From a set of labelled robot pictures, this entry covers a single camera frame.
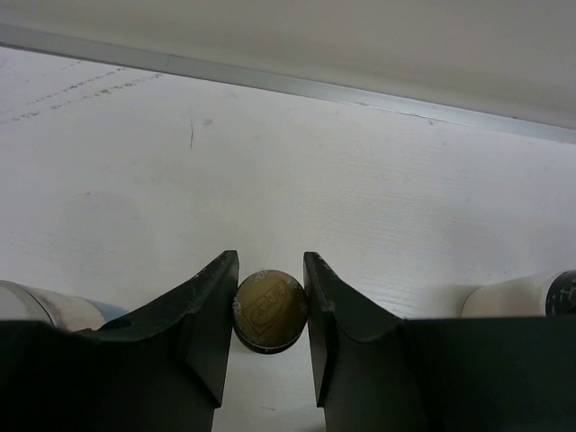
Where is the silver lid jar blue label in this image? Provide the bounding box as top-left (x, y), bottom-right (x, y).
top-left (0, 281), bottom-right (128, 331)

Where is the black cap white powder bottle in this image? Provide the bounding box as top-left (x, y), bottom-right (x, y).
top-left (461, 270), bottom-right (575, 318)

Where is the small yellow label oil bottle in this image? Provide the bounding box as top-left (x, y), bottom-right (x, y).
top-left (232, 269), bottom-right (308, 355)

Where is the aluminium table edge rail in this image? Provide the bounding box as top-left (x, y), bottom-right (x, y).
top-left (1, 23), bottom-right (575, 144)

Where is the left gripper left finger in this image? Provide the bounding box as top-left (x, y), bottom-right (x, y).
top-left (1, 250), bottom-right (239, 431)

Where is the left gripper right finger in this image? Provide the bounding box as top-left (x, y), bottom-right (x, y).
top-left (303, 252), bottom-right (575, 431)

